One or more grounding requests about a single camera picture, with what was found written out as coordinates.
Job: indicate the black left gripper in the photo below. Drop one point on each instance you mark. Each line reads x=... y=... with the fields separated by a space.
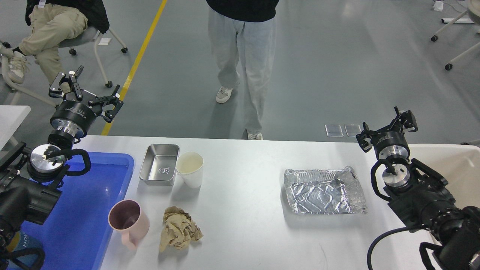
x=73 y=116

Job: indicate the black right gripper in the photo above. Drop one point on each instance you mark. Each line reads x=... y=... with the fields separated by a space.
x=389 y=144

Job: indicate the stainless steel rectangular tin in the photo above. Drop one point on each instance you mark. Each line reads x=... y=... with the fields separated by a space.
x=159 y=165

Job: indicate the pink plastic mug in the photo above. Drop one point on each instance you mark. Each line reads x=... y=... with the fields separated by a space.
x=128 y=218

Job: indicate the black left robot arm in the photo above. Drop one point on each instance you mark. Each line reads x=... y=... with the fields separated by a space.
x=31 y=178

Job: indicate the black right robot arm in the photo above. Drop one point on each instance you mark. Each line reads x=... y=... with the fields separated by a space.
x=417 y=194

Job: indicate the clear floor plate right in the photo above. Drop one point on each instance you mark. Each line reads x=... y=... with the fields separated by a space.
x=352 y=129

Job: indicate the clear floor plate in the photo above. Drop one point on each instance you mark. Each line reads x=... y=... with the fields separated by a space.
x=334 y=130
x=352 y=129

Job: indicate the clear floor plate left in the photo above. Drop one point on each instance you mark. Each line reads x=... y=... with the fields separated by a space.
x=334 y=130

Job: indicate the grey wheeled chair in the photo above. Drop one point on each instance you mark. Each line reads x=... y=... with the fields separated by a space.
x=91 y=34

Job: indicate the white side table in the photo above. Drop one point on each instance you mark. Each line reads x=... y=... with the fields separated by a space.
x=11 y=116

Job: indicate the white plastic bin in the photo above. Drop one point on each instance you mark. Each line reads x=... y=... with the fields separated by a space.
x=460 y=166

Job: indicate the seated person khaki trousers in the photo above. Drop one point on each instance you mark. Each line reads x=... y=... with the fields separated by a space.
x=51 y=22

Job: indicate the aluminium foil tray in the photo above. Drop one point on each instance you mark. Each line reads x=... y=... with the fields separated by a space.
x=325 y=192

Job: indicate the white paper cup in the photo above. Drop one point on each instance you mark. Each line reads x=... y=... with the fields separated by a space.
x=190 y=167

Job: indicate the blue plastic tray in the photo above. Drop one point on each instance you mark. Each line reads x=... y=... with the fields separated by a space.
x=76 y=233

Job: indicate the teal mug yellow inside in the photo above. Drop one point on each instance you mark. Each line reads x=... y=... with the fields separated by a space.
x=21 y=241

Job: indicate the crumpled brown paper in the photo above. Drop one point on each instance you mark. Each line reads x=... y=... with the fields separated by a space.
x=178 y=229

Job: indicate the standing person in jeans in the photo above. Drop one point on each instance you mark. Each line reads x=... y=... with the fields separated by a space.
x=242 y=35

